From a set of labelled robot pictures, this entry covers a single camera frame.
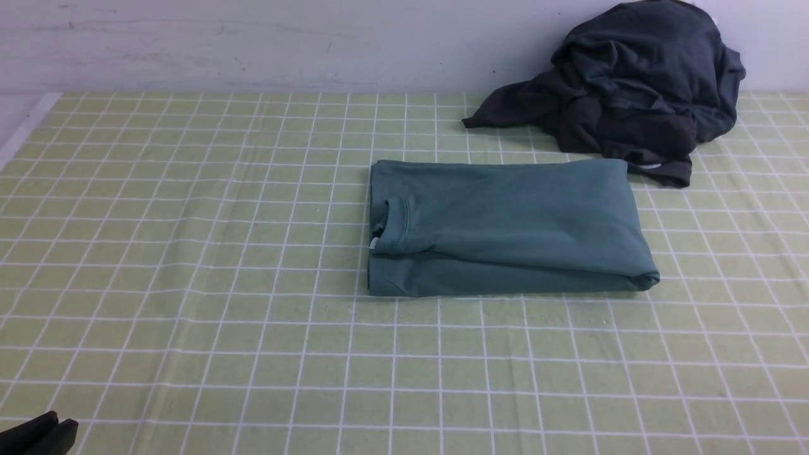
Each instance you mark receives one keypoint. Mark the dark teal crumpled garment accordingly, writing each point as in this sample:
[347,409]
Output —
[658,57]

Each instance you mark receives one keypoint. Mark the dark grey crumpled garment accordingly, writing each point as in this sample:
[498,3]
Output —
[558,102]

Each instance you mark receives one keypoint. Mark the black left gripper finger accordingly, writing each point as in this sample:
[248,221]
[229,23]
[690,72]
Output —
[25,435]
[59,441]

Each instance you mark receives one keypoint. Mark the green long sleeve shirt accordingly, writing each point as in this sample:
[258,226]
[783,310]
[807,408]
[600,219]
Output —
[480,229]

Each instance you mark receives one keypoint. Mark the green checkered tablecloth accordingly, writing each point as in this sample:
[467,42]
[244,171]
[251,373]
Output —
[185,274]

